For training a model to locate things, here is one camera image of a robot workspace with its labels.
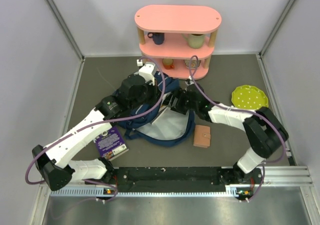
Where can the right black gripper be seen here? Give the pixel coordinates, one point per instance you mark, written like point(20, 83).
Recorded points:
point(179, 94)

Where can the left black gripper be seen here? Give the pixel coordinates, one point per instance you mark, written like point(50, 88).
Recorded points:
point(155, 94)

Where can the navy blue backpack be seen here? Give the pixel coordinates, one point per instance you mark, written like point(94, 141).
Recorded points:
point(162, 126)

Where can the purple book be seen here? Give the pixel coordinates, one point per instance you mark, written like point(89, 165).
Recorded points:
point(110, 144)

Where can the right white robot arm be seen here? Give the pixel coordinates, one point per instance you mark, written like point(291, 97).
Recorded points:
point(264, 131)

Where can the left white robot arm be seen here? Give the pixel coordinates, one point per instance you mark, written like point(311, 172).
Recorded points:
point(55, 161)

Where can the orange cup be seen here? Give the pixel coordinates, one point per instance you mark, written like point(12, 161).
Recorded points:
point(168, 63)

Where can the patterned ceramic bowl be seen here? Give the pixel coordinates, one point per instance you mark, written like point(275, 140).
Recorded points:
point(192, 64)

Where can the tan leather wallet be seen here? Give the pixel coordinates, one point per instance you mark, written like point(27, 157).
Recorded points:
point(202, 136)

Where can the dark blue mug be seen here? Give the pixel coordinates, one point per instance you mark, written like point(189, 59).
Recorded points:
point(157, 37)

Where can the pink three-tier shelf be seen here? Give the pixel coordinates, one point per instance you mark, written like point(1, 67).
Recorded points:
point(173, 21)

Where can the pale green mug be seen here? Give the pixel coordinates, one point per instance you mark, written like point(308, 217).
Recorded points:
point(194, 41)

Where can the green polka dot plate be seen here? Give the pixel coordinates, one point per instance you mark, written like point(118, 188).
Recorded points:
point(249, 97)

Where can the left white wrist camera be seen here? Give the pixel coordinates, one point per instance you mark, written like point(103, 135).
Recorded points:
point(147, 71)

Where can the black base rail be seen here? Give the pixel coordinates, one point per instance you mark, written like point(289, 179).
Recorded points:
point(174, 179)

